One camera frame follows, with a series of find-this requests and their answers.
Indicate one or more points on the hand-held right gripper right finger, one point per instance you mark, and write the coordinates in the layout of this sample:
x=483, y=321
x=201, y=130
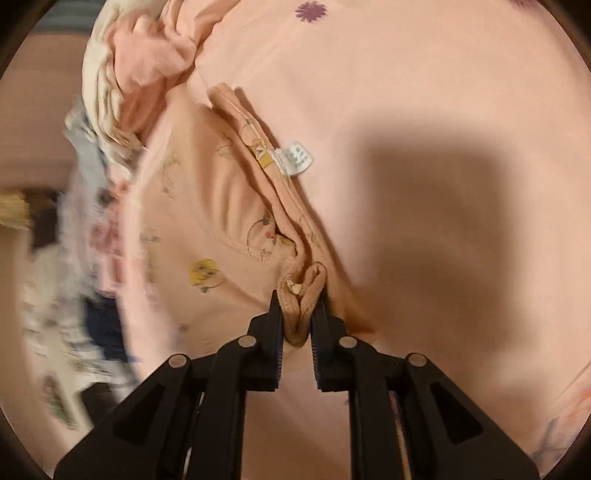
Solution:
x=323, y=337

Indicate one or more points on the pink animal-print blanket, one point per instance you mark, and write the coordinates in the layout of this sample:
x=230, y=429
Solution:
x=369, y=69

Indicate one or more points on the grey garment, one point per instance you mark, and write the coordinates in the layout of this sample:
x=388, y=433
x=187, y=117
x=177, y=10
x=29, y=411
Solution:
x=87, y=143

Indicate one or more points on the pink cartoon-print garment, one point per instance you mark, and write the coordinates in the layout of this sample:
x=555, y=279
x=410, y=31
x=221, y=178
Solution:
x=207, y=207

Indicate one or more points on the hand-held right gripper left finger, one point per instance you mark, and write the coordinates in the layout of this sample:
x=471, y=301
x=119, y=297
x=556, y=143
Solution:
x=270, y=332

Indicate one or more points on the plain pink garment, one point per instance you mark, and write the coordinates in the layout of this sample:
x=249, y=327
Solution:
x=147, y=55

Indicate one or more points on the dark navy garment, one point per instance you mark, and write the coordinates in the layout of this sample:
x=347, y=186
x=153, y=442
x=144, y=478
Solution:
x=106, y=327

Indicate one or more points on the pile of light clothes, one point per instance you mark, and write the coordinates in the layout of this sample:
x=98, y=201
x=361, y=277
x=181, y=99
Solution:
x=99, y=92

